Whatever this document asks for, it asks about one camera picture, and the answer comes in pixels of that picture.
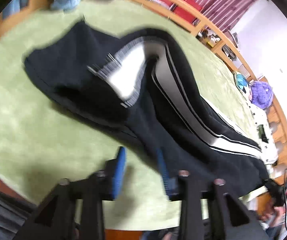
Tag black pants with white stripe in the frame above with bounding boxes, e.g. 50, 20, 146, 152
24, 21, 269, 198

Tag person's hand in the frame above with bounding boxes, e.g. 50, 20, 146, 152
259, 198, 286, 227

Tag green fuzzy bed blanket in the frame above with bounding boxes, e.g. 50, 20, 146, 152
0, 0, 258, 231

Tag white patterned pillow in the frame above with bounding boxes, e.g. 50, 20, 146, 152
248, 103, 278, 165

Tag purple plush toy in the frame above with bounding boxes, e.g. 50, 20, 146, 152
250, 81, 274, 109

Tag blue geometric cushion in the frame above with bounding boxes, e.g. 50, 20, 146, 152
234, 72, 252, 99

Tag red chair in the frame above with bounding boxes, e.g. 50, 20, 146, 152
151, 0, 203, 25

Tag wooden bed frame rail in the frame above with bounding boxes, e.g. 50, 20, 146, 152
0, 0, 287, 215

